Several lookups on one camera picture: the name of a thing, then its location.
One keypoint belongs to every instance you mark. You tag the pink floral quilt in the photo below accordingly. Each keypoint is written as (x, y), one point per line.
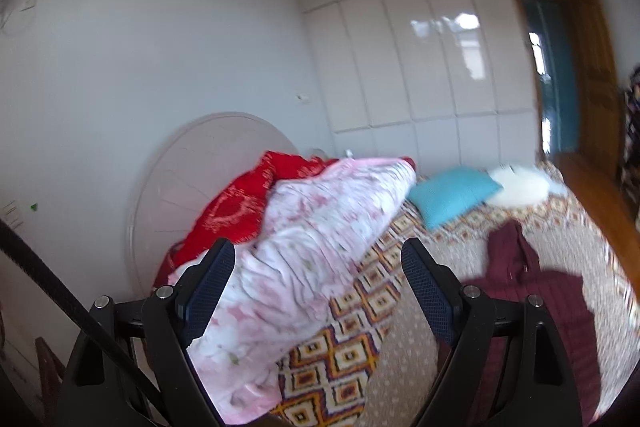
(305, 267)

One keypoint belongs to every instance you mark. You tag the white fluffy cushion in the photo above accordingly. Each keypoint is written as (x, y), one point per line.
(520, 187)

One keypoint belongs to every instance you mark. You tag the red patterned quilt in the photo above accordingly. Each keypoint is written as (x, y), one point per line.
(235, 207)

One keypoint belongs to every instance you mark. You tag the maroon quilted jacket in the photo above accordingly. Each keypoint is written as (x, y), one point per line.
(537, 307)

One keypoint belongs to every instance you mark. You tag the round white headboard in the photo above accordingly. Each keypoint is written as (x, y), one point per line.
(170, 187)

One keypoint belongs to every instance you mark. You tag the patterned bed blanket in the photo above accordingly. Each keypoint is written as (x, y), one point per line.
(480, 247)

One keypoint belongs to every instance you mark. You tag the white glossy wardrobe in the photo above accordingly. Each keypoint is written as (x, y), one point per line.
(420, 52)

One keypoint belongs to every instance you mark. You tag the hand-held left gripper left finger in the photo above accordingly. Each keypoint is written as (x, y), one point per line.
(212, 292)

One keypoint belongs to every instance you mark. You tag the wooden door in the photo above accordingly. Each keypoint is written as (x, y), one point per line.
(580, 72)

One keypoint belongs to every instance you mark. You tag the dark floral cloth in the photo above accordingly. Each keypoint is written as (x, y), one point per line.
(631, 127)

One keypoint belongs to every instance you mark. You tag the white wall switch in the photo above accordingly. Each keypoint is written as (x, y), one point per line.
(30, 2)

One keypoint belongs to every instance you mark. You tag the turquoise pillow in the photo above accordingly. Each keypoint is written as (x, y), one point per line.
(452, 197)

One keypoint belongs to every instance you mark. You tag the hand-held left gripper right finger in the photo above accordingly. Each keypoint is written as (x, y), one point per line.
(425, 287)

